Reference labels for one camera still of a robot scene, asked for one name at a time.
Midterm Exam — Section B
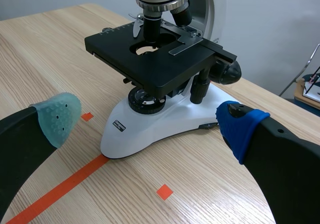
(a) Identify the dark blue chair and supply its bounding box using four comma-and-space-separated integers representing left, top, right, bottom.
278, 43, 320, 110

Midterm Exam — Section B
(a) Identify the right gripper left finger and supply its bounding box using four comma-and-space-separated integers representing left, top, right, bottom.
0, 92, 82, 224

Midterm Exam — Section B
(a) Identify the white and black microscope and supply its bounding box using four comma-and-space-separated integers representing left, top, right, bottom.
84, 0, 243, 160

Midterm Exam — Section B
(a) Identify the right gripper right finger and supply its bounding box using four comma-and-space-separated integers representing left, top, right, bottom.
215, 101, 320, 224

